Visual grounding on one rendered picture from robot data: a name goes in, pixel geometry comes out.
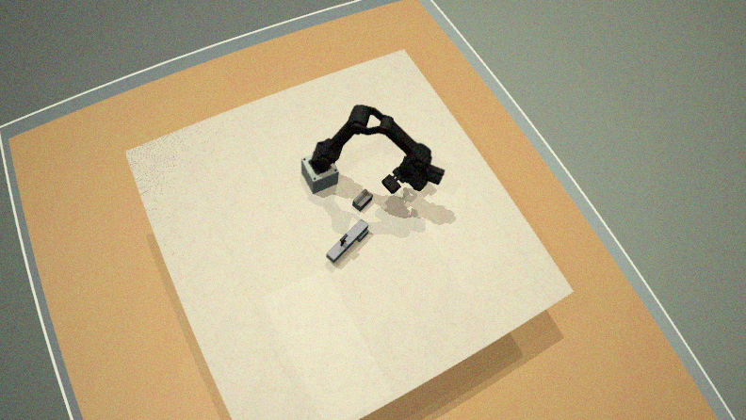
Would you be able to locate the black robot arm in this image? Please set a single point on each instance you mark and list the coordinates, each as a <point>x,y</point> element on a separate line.
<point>417,163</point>

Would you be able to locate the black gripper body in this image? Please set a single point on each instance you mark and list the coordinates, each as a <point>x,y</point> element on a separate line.
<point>391,183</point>

